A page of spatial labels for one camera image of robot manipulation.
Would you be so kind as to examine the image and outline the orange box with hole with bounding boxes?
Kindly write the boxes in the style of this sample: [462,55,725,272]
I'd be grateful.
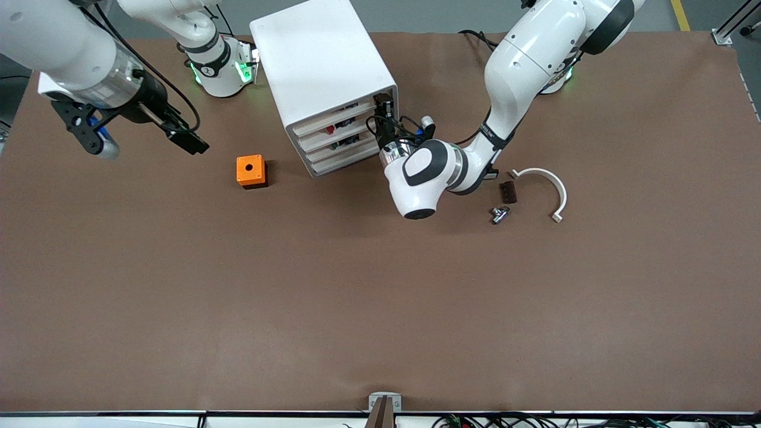
[236,155,268,190]

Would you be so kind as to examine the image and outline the brown table cover sheet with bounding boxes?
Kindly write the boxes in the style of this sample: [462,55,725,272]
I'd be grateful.
[0,30,761,414]

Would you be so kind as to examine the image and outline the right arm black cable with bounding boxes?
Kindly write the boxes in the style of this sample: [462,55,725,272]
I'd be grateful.
[68,0,202,133]

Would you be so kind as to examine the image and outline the black base cable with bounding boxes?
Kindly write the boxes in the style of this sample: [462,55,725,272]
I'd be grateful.
[458,29,503,51]

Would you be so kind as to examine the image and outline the white half-ring clamp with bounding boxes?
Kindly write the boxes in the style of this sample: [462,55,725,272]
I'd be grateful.
[510,168,568,224]

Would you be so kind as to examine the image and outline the grey metal bracket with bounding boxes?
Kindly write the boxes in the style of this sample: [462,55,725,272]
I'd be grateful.
[368,392,402,413]

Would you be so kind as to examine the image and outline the brown post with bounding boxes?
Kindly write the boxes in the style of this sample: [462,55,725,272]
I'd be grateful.
[366,395,397,428]

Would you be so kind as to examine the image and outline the aluminium table edge rail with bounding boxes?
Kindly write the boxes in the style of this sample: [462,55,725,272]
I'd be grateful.
[0,409,761,428]

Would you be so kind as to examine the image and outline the tangled black cables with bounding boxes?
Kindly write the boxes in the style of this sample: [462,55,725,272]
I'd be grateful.
[431,413,761,428]

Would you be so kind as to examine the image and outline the aluminium frame profile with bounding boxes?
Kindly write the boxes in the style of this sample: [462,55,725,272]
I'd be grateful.
[712,0,761,46]

